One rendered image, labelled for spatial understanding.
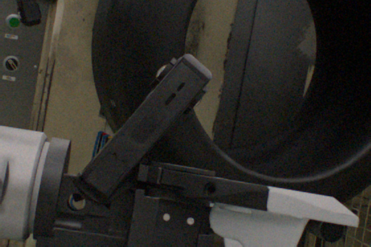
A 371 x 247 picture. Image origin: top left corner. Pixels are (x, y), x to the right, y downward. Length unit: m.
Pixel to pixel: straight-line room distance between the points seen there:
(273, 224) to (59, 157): 0.15
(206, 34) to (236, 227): 1.22
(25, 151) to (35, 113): 1.47
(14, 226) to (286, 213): 0.18
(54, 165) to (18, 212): 0.04
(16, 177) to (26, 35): 1.48
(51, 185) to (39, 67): 1.48
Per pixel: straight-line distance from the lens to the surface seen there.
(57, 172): 0.53
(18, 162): 0.53
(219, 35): 1.73
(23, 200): 0.53
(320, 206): 0.50
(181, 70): 0.54
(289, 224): 0.51
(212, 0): 1.73
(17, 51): 1.99
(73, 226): 0.55
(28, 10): 1.33
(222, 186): 0.51
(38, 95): 2.01
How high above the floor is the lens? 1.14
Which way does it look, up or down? 3 degrees down
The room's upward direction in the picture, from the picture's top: 10 degrees clockwise
